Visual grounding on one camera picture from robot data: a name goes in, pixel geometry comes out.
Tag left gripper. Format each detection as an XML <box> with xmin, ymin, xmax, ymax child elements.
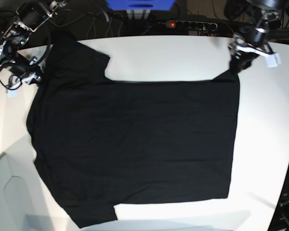
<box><xmin>228</xmin><ymin>36</ymin><xmax>275</xmax><ymax>72</ymax></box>

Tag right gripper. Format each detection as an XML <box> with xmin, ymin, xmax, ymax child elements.
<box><xmin>6</xmin><ymin>68</ymin><xmax>45</xmax><ymax>90</ymax></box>

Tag black T-shirt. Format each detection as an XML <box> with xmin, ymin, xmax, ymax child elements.
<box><xmin>26</xmin><ymin>36</ymin><xmax>240</xmax><ymax>228</ymax></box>

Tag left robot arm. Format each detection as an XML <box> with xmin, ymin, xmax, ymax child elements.
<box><xmin>228</xmin><ymin>0</ymin><xmax>287</xmax><ymax>74</ymax></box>

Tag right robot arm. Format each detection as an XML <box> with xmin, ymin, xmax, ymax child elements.
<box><xmin>0</xmin><ymin>0</ymin><xmax>67</xmax><ymax>91</ymax></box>

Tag black power strip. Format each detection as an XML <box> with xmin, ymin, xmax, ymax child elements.
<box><xmin>162</xmin><ymin>20</ymin><xmax>218</xmax><ymax>31</ymax></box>

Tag blue plastic bin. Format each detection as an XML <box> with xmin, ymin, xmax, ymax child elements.
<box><xmin>106</xmin><ymin>0</ymin><xmax>176</xmax><ymax>11</ymax></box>

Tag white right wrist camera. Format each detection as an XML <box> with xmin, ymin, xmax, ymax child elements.
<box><xmin>7</xmin><ymin>90</ymin><xmax>18</xmax><ymax>98</ymax></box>

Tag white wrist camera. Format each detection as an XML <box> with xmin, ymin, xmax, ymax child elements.
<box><xmin>7</xmin><ymin>90</ymin><xmax>18</xmax><ymax>98</ymax></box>
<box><xmin>265</xmin><ymin>53</ymin><xmax>281</xmax><ymax>68</ymax></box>

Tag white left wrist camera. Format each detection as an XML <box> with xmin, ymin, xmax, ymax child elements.
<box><xmin>265</xmin><ymin>53</ymin><xmax>281</xmax><ymax>68</ymax></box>

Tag grey cables behind table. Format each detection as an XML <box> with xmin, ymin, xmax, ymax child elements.
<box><xmin>45</xmin><ymin>7</ymin><xmax>126</xmax><ymax>38</ymax></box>

